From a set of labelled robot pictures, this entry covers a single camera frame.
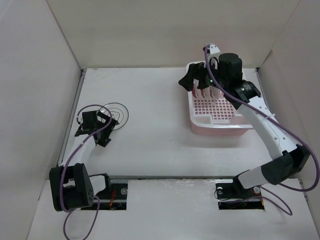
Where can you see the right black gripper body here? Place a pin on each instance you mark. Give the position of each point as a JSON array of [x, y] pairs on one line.
[[223, 80]]

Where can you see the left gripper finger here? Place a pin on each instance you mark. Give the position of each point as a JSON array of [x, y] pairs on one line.
[[102, 139], [106, 120]]

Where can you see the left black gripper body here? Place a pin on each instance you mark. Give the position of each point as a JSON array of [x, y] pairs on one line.
[[96, 126]]

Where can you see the green red rimmed plate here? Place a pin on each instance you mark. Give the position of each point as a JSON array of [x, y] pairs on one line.
[[205, 93]]

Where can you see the orange sunburst plate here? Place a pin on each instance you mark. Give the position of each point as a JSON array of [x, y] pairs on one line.
[[196, 92]]

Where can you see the flower emblem plate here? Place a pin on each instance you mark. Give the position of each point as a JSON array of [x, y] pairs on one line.
[[118, 111]]

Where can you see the partly hidden orange plate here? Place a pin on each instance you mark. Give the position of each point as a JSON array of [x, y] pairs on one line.
[[215, 93]]

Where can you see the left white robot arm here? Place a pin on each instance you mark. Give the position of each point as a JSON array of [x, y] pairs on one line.
[[71, 186]]

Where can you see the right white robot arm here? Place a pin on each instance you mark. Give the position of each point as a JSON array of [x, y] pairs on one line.
[[288, 153]]

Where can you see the pink white dish rack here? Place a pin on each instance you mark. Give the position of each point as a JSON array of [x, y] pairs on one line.
[[216, 117]]

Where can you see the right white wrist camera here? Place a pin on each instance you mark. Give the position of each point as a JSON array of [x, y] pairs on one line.
[[211, 51]]

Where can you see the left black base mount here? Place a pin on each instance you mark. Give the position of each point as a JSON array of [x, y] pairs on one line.
[[115, 199]]

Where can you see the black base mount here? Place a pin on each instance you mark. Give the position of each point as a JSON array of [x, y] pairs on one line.
[[115, 199], [231, 198]]

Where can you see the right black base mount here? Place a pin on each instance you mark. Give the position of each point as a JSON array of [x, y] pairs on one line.
[[231, 198]]

